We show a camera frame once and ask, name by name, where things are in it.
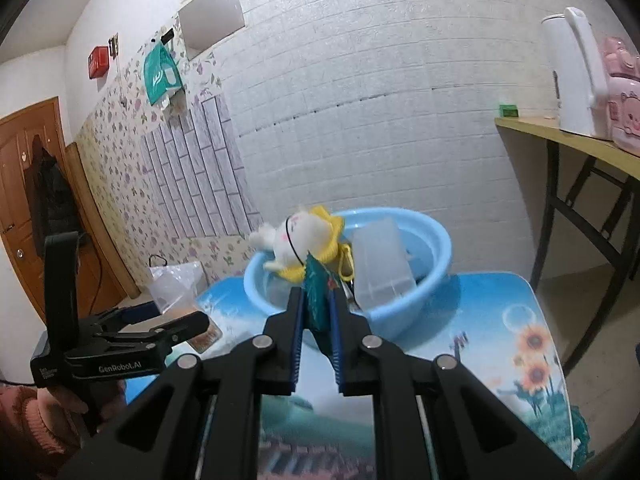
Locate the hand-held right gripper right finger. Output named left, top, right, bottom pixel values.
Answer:
left=327, top=287, right=576, bottom=480

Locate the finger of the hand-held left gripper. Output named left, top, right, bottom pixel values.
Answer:
left=105, top=311, right=208, bottom=357
left=82, top=301, right=161, bottom=333

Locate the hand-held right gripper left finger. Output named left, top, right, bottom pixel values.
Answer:
left=60, top=287, right=307, bottom=480

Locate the small printed snack packet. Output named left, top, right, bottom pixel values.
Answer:
left=189, top=317, right=222, bottom=352

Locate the teal packet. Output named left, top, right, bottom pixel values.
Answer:
left=302, top=252, right=338, bottom=333

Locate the clear plastic container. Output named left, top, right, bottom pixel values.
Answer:
left=347, top=217, right=417, bottom=313

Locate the white plush toy yellow net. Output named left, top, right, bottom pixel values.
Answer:
left=277, top=205, right=356, bottom=283

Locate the white plush rabbit toy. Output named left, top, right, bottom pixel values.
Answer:
left=249, top=206, right=335, bottom=273

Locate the blue plastic basin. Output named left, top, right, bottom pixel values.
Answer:
left=243, top=208, right=453, bottom=356

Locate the sea print desktop table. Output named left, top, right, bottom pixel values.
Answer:
left=122, top=270, right=576, bottom=480

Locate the person's left hand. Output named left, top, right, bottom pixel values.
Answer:
left=39, top=382, right=126, bottom=416

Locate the white plastic floor bag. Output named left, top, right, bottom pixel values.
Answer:
left=148, top=255, right=207, bottom=313

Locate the dark hanging coat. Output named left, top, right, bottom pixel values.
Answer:
left=22, top=132, right=83, bottom=261

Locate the wooden door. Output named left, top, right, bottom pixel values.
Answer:
left=0, top=99, right=141, bottom=386

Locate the green tissue pack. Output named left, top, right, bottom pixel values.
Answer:
left=143, top=42, right=182, bottom=107

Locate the red alarm box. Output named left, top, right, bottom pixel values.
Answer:
left=87, top=46, right=110, bottom=80

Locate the wooden folding side table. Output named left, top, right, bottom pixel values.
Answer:
left=494, top=116, right=640, bottom=376

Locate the white electric kettle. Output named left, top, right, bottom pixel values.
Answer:
left=540, top=7, right=612, bottom=138

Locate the pink bear appliance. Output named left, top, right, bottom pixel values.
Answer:
left=600, top=36, right=640, bottom=156

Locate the grey wall panel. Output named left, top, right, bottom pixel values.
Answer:
left=177, top=0, right=247, bottom=51

